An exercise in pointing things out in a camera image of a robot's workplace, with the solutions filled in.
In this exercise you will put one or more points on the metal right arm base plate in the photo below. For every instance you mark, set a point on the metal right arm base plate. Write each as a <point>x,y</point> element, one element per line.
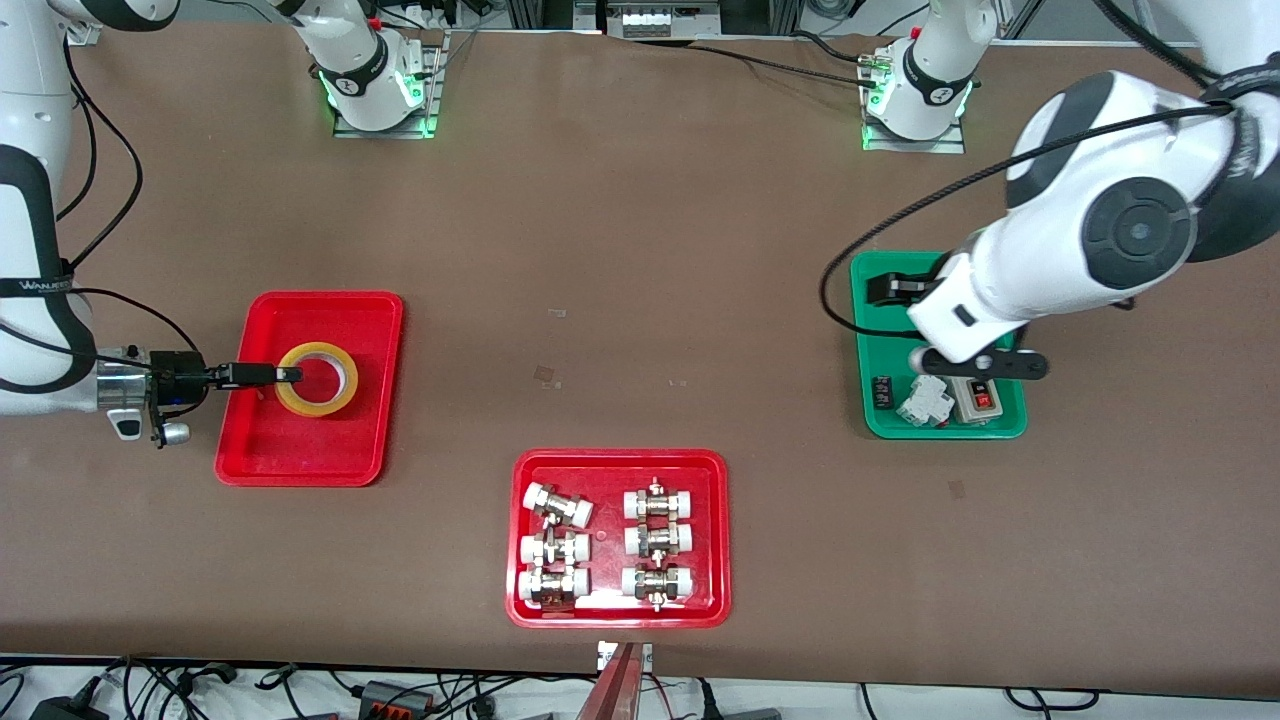
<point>432,90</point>

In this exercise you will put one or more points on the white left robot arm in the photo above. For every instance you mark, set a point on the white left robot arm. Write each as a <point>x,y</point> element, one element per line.
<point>1100,220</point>

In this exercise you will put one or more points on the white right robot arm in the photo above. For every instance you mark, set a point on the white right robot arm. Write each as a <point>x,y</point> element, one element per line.
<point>360,60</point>

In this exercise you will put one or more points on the red metal profile bar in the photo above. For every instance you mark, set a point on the red metal profile bar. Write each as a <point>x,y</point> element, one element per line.
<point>615,690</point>

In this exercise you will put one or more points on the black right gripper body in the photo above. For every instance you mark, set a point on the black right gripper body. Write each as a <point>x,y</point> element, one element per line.
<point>179,375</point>

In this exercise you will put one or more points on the green plastic tray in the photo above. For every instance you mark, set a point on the green plastic tray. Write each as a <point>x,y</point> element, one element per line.
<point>885,345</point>

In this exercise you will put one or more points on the small black terminal block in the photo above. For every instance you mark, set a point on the small black terminal block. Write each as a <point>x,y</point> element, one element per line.
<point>883,392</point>

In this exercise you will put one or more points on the white label plate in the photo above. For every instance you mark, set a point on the white label plate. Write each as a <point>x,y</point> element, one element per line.
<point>603,655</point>

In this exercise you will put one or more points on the grey power strip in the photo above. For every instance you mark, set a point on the grey power strip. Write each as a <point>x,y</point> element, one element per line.
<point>665,20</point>

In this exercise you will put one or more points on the red plastic tray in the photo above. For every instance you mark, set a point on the red plastic tray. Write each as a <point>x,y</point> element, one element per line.
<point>607,540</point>
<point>300,450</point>

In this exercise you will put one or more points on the yellow tape roll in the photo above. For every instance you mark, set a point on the yellow tape roll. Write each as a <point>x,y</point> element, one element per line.
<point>330,405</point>

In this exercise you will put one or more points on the grey on-off switch box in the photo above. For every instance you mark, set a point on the grey on-off switch box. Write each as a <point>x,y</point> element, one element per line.
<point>978,400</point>

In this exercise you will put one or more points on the white capped metal pipe fitting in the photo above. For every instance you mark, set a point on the white capped metal pipe fitting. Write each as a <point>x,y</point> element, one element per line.
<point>658,540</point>
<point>558,505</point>
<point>658,583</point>
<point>553,585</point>
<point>553,548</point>
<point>658,503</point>

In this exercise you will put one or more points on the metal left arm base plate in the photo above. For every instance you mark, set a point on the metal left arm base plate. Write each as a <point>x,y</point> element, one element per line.
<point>950,140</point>

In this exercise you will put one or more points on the white circuit breaker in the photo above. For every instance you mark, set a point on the white circuit breaker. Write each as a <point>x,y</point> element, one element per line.
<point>925,400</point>

